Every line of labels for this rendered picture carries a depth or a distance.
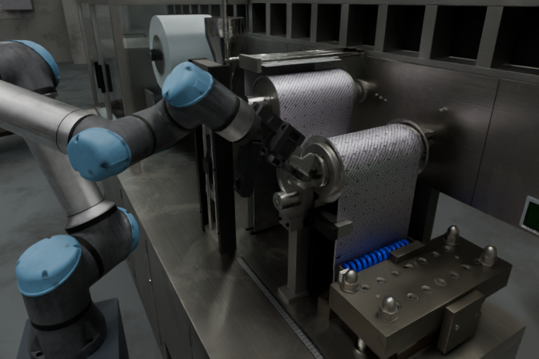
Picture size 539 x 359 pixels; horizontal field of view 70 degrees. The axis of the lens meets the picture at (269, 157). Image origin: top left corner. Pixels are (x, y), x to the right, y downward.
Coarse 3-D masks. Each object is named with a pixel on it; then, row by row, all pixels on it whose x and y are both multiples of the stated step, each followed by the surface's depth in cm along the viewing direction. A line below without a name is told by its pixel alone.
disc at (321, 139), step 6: (312, 138) 83; (318, 138) 81; (324, 138) 79; (306, 144) 85; (324, 144) 80; (330, 144) 78; (330, 150) 78; (336, 150) 77; (336, 156) 77; (336, 162) 77; (342, 168) 76; (342, 174) 76; (342, 180) 77; (342, 186) 77; (336, 192) 79; (318, 198) 85; (324, 198) 83; (330, 198) 81; (336, 198) 80
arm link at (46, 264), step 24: (48, 240) 78; (72, 240) 78; (24, 264) 73; (48, 264) 72; (72, 264) 74; (96, 264) 80; (24, 288) 72; (48, 288) 72; (72, 288) 75; (48, 312) 73; (72, 312) 76
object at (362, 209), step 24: (360, 192) 82; (384, 192) 86; (408, 192) 91; (360, 216) 85; (384, 216) 89; (408, 216) 94; (336, 240) 83; (360, 240) 88; (384, 240) 92; (336, 264) 86
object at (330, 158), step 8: (416, 136) 89; (312, 144) 82; (320, 144) 80; (304, 152) 85; (312, 152) 83; (320, 152) 80; (328, 152) 78; (328, 160) 78; (336, 168) 77; (336, 176) 77; (328, 184) 80; (336, 184) 78; (320, 192) 83; (328, 192) 80
